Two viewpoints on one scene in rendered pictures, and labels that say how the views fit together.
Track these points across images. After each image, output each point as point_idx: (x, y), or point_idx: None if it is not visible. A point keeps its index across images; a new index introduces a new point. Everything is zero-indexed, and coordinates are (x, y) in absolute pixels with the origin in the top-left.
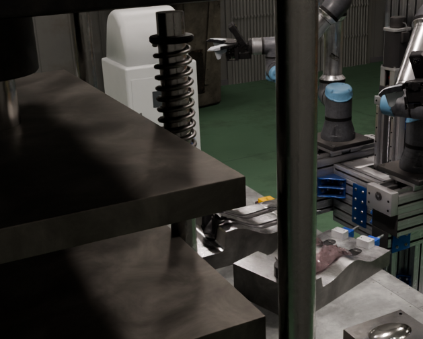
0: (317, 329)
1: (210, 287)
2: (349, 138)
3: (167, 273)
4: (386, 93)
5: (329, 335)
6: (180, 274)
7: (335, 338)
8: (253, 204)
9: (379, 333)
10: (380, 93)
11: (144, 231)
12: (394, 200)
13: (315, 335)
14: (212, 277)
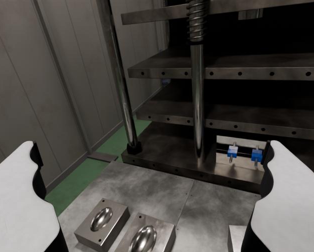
0: (209, 249)
1: (152, 66)
2: None
3: (171, 63)
4: (265, 166)
5: (195, 247)
6: (166, 64)
7: (189, 247)
8: None
9: (153, 245)
10: (265, 145)
11: (210, 64)
12: None
13: (204, 241)
14: (156, 67)
